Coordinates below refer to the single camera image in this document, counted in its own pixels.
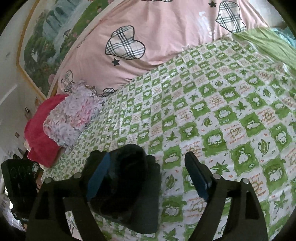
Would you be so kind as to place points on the green cloth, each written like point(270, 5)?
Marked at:
point(266, 44)

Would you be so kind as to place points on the pink quilt with plaid hearts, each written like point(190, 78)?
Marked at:
point(173, 34)

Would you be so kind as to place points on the light blue cloth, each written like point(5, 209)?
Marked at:
point(286, 34)

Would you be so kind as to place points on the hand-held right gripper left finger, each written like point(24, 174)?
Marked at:
point(98, 178)

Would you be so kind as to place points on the red fleece blanket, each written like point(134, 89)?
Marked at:
point(37, 134)

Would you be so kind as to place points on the black pants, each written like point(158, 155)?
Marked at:
point(131, 176)

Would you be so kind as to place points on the framed landscape painting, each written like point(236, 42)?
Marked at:
point(46, 46)

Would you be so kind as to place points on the purple floral pillow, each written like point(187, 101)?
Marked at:
point(69, 120)

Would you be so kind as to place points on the green checkered bed sheet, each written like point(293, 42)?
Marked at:
point(208, 115)

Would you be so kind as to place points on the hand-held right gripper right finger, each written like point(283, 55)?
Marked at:
point(203, 185)

